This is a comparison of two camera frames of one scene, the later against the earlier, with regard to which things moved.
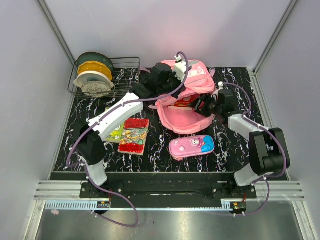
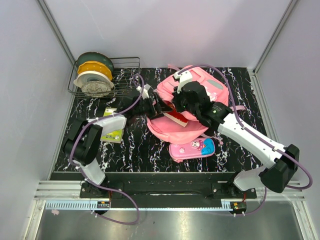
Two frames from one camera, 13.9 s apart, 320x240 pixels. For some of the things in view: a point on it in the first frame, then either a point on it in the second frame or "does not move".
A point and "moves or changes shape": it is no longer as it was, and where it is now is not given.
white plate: (84, 77) does not move
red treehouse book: (133, 136) to (175, 116)
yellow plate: (94, 66) does not move
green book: (115, 136) does not move
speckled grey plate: (96, 88) does not move
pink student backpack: (184, 121) moves or changes shape
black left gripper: (182, 88) to (155, 111)
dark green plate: (96, 56) does not move
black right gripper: (206, 98) to (175, 100)
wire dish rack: (126, 74) does not move
